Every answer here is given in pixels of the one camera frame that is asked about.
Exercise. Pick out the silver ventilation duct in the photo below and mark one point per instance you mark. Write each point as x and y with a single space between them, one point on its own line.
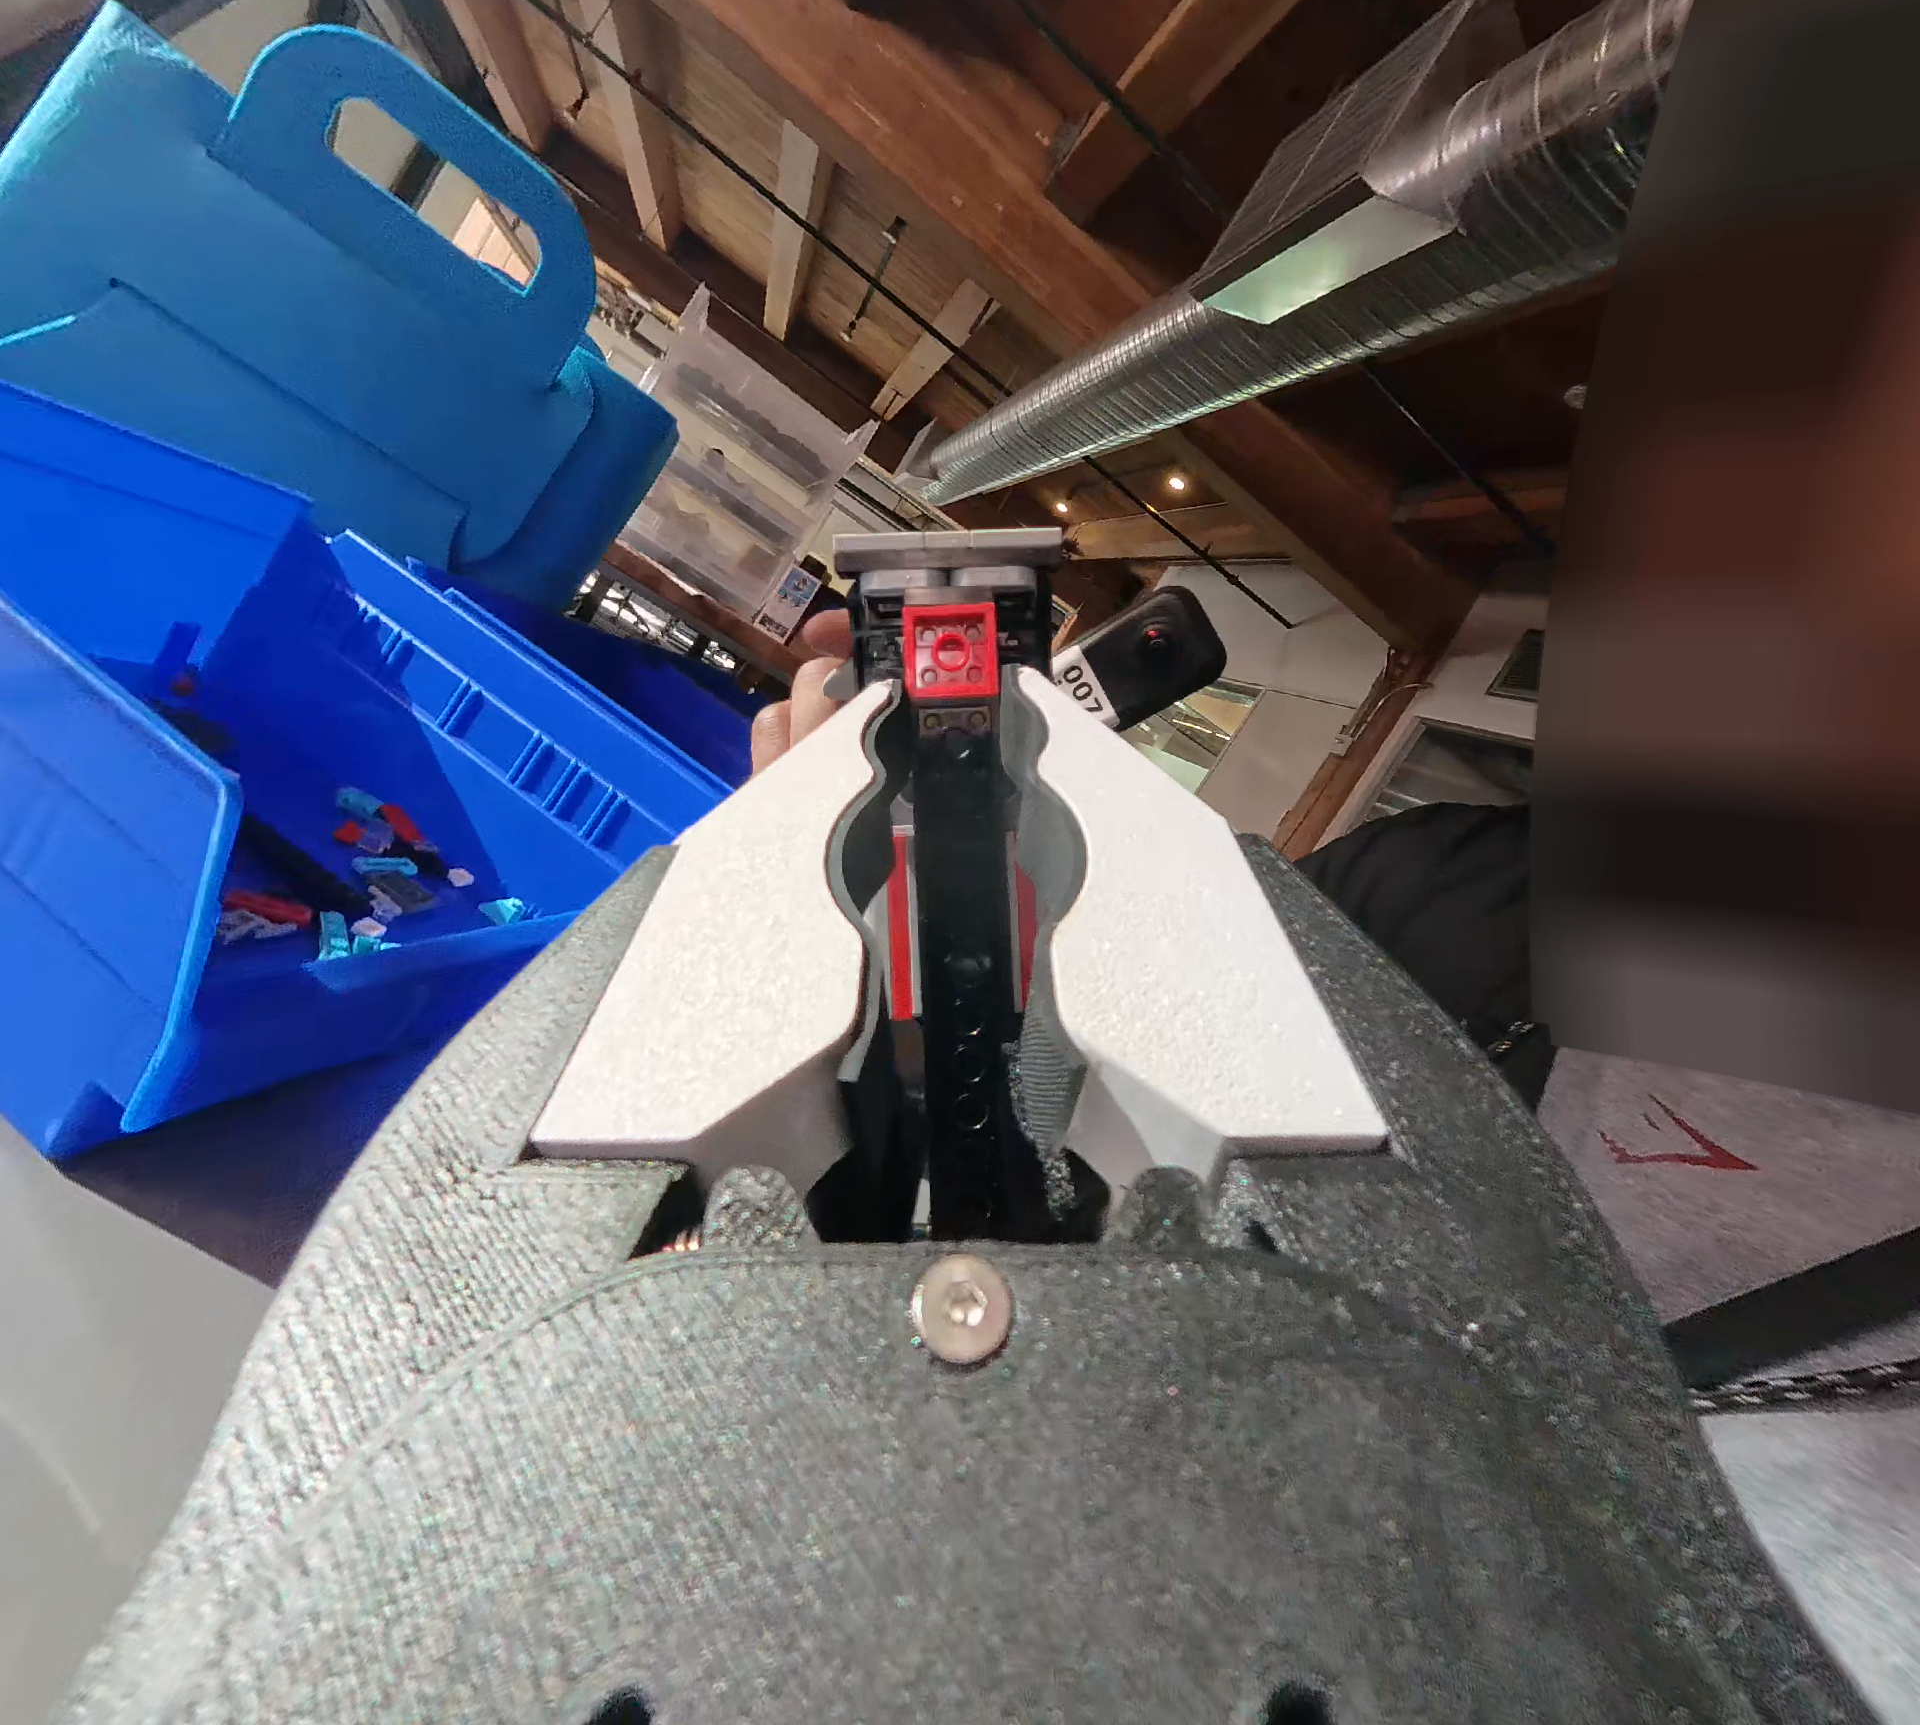
1321 301

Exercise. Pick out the pile of loose toy bricks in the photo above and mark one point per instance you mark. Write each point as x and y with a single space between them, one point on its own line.
375 872

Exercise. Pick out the person's right forearm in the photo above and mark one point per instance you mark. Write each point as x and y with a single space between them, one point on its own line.
1424 931

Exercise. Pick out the blue felt bag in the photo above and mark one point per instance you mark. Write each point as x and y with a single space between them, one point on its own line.
301 301

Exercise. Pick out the clear plastic drawer organizer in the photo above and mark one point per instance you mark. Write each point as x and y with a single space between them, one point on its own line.
734 465

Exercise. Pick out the person's right hand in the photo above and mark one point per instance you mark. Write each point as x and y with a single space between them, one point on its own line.
803 697

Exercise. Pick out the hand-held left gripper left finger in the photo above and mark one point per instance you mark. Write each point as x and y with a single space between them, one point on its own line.
705 991

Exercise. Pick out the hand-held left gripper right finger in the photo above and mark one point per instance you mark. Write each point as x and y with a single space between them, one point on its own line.
1214 1006

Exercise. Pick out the blue plastic storage bin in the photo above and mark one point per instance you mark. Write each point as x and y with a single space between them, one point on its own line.
91 855

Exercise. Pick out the toy brick vehicle model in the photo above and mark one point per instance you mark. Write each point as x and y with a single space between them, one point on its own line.
951 654

